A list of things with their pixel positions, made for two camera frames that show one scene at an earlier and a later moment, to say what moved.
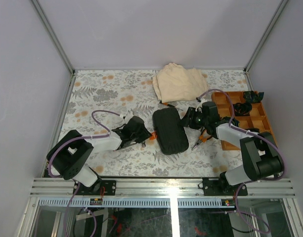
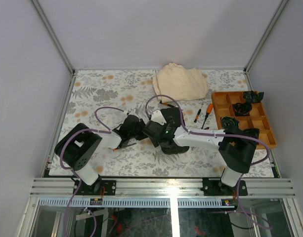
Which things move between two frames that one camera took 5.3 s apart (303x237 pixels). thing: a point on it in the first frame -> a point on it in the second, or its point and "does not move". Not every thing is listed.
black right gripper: x=191 y=113 -> x=155 y=142
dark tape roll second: x=242 y=109 does not move
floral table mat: x=103 y=99 does not move
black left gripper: x=146 y=135 does not move
